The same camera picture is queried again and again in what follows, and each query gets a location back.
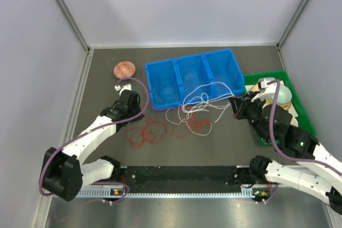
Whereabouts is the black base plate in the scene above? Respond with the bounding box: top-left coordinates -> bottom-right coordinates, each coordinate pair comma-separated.
114,166 -> 254,194

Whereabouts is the blue three-compartment bin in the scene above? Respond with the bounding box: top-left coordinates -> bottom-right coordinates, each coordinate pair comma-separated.
145,49 -> 245,111

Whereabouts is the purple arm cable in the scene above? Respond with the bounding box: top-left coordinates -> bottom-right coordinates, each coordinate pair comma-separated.
38,77 -> 149,204
268,80 -> 342,204

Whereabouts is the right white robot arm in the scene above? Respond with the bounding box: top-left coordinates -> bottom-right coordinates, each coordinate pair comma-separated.
230,93 -> 341,214

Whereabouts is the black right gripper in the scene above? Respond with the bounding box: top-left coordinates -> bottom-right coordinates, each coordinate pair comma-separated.
228,90 -> 270,143

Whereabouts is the grey slotted cable duct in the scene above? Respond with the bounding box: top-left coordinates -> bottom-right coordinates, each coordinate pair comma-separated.
77,187 -> 259,199

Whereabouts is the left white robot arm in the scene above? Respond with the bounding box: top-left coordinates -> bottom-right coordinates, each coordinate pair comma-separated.
38,89 -> 144,201

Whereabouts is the aluminium frame post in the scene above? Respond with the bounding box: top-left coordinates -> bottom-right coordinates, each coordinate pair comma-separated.
55,0 -> 90,53
276,0 -> 310,50

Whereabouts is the white cup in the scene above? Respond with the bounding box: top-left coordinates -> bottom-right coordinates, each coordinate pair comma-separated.
290,116 -> 298,127

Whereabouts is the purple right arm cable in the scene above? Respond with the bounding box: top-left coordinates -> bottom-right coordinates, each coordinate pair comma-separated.
268,80 -> 342,204

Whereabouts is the red patterned small plate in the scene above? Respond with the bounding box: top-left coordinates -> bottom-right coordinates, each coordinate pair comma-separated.
113,61 -> 136,79

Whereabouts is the light green bowl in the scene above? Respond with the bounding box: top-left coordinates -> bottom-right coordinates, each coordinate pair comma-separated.
277,84 -> 292,105

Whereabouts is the red wire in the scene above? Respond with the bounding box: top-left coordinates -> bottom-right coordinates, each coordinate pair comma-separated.
125,94 -> 212,148

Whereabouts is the white wire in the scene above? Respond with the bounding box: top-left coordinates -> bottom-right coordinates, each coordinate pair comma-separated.
165,81 -> 236,137

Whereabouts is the green plastic tray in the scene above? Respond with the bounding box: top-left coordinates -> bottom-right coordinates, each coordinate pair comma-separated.
244,70 -> 316,137

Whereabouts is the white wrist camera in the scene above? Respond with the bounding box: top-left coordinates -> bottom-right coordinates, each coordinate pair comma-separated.
251,78 -> 280,102
114,83 -> 132,95

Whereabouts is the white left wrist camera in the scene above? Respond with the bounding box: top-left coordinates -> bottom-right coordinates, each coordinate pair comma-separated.
114,83 -> 132,95

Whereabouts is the aluminium frame left post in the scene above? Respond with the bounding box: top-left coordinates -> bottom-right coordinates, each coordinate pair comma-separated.
55,0 -> 90,53

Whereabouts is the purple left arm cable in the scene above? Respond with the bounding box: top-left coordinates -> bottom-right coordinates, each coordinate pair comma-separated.
38,77 -> 149,204

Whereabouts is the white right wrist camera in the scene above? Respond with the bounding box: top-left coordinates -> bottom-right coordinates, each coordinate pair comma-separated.
251,78 -> 280,102

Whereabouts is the aluminium frame right post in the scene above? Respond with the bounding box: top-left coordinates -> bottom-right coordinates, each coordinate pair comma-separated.
276,0 -> 310,50

